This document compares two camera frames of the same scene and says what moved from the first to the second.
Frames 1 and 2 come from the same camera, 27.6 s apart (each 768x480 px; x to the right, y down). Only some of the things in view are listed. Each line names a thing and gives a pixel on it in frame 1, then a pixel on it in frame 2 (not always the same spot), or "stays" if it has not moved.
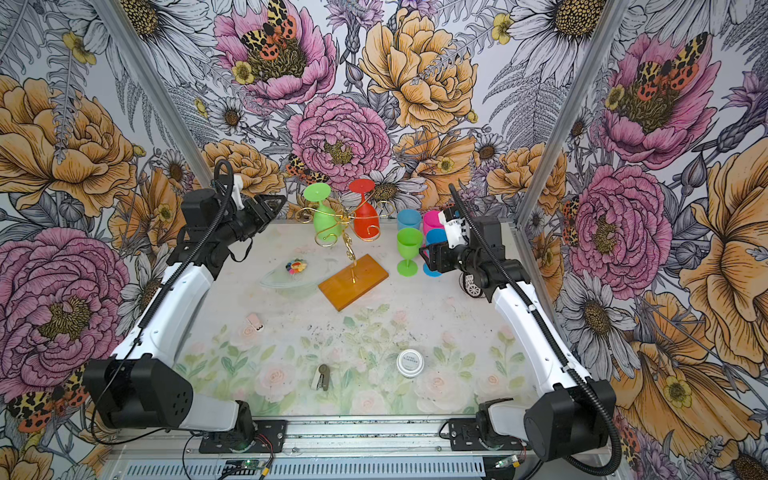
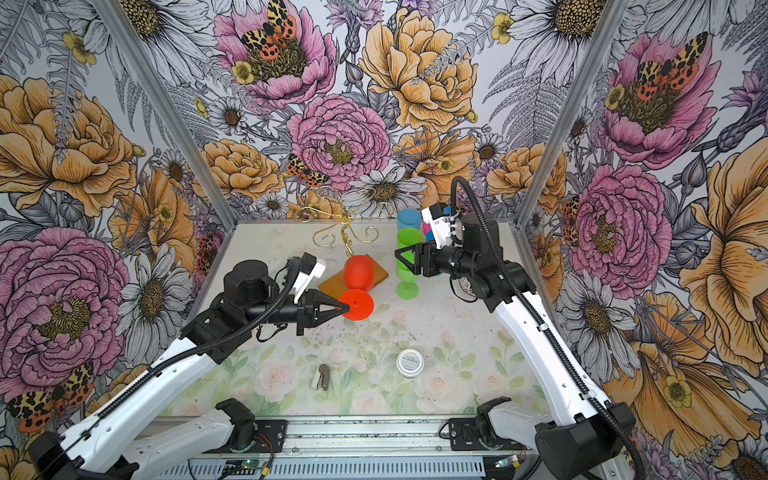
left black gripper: (270, 210) → (314, 315)
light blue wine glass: (408, 218) stays
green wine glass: (409, 242) stays
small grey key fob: (321, 378) stays
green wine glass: (327, 221) → (407, 287)
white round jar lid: (410, 363) stays
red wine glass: (366, 219) → (359, 273)
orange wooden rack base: (351, 283) stays
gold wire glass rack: (328, 236) stays
